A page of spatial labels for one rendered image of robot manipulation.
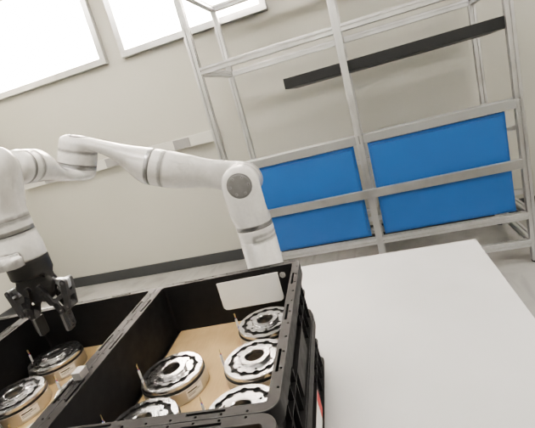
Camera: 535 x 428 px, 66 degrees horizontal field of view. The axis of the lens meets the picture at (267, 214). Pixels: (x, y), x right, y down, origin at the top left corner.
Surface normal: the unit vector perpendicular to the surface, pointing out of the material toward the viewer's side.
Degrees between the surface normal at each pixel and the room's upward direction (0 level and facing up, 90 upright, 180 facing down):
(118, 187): 90
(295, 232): 90
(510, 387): 0
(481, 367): 0
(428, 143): 90
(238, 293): 90
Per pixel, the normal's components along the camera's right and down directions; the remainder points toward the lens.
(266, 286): -0.13, 0.28
